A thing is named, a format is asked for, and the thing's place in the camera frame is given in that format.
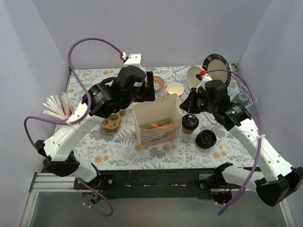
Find black plastic cup lid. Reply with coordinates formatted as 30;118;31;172
182;114;199;131

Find brown paper coffee cup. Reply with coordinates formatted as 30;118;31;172
182;126;196;134

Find beige paper takeout bag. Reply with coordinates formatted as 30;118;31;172
133;94;184;146

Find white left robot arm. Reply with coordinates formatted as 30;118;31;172
35;66;155;189

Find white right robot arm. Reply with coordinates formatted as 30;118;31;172
179;80;303;207

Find patterned ceramic bowl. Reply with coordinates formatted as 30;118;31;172
153;76;165;91

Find stack of paper cups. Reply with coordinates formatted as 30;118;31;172
166;82;184;96

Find cream ceramic plate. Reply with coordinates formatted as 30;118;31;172
187;66;205;89

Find grey blue ceramic mug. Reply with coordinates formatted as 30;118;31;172
232;92;250;107

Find dark rimmed ceramic plate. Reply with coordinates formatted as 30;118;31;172
202;54;231;86

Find stack of black lids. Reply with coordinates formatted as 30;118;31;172
196;130;217;149

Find stack of cardboard cup carriers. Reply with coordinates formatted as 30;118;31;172
100;109;126;132

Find floral patterned table mat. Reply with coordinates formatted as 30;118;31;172
66;66;254;170

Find pink straw holder cup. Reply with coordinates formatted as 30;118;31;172
57;103;75;120

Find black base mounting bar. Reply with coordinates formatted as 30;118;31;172
73;169;244;201

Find white wire dish rack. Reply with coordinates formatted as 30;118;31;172
172;58;258;111

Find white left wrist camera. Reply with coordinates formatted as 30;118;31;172
123;53;143;69

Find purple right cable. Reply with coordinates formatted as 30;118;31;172
201;69;264;215

